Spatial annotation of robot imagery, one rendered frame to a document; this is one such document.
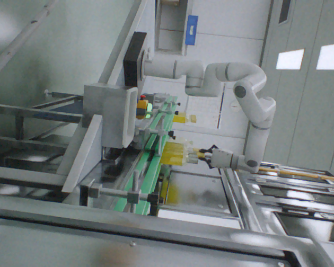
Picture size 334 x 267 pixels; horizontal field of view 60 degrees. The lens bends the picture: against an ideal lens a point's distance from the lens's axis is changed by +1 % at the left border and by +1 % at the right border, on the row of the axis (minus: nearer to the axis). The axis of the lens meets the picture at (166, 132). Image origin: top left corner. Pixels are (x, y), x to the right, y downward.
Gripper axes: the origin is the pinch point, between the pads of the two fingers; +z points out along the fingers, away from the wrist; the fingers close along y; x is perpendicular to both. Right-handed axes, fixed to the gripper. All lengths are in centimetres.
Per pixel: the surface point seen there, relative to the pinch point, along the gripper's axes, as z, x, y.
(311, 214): -55, 3, -17
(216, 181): -9.2, 1.0, -12.8
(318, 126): -94, -253, -5
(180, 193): 3.2, 24.6, -13.3
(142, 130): 21.9, 32.3, 14.3
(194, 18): 145, -486, 155
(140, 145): 22.1, 32.3, 7.5
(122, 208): 6, 79, 3
